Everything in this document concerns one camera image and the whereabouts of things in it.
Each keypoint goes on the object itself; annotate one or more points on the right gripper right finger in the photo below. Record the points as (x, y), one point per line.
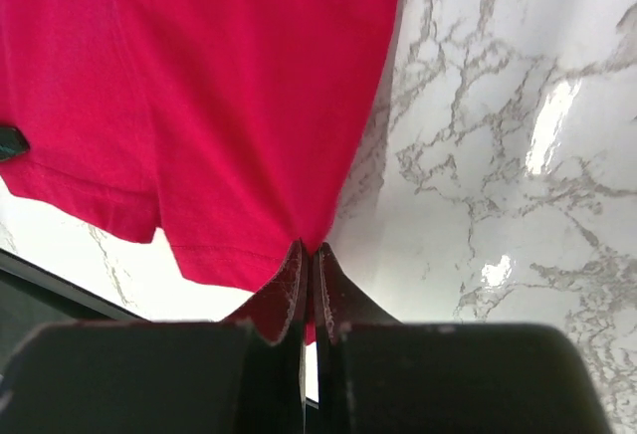
(379, 375)

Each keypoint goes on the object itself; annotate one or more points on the red t-shirt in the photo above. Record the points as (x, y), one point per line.
(230, 125)

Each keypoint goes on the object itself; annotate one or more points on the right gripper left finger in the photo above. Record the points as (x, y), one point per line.
(88, 366)

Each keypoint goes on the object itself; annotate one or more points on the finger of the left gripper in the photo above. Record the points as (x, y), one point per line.
(12, 143)

